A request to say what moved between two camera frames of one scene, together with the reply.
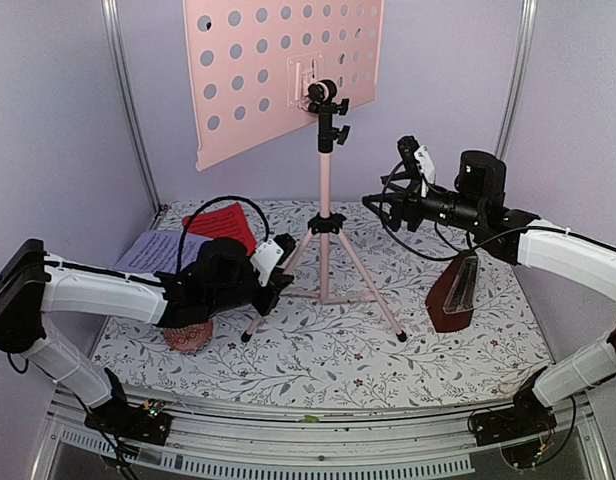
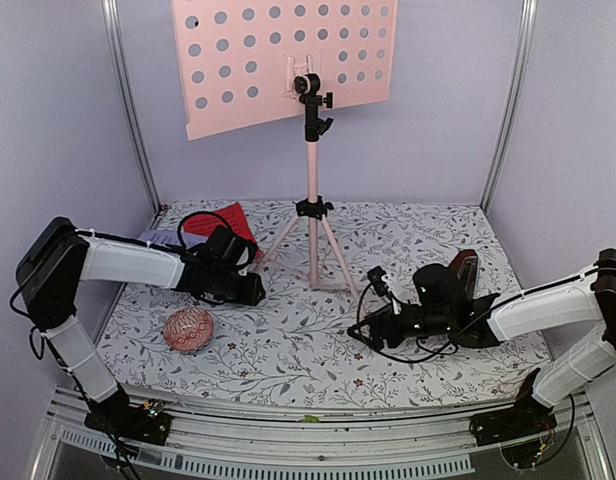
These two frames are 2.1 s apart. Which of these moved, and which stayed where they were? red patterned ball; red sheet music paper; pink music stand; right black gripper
Moved: pink music stand; right black gripper
Stayed: red patterned ball; red sheet music paper
